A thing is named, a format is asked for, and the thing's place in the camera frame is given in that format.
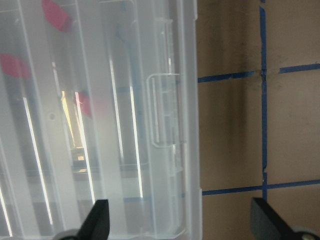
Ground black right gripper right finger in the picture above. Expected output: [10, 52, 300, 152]
[250, 197, 296, 240]

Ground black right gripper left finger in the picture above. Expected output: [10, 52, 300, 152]
[75, 199, 110, 240]

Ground clear plastic box lid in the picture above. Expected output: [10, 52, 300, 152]
[0, 0, 203, 240]

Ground red block lower right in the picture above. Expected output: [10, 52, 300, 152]
[73, 91, 92, 118]

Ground red block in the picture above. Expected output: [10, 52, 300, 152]
[41, 0, 73, 33]
[0, 53, 32, 80]
[73, 91, 92, 118]

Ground clear plastic storage box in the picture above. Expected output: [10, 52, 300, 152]
[0, 0, 191, 240]

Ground red block centre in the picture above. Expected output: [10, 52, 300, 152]
[0, 53, 32, 80]

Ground red block upper right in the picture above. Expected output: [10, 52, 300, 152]
[41, 0, 73, 33]

